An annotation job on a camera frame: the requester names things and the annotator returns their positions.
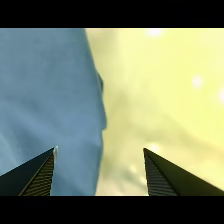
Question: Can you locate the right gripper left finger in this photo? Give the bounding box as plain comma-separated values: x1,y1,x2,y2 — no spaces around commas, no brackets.
0,146,57,197

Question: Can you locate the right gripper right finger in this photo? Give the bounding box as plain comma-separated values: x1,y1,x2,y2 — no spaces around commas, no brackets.
142,147,224,197

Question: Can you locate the blue garment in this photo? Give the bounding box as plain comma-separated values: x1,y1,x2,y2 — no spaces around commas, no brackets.
0,27,108,197

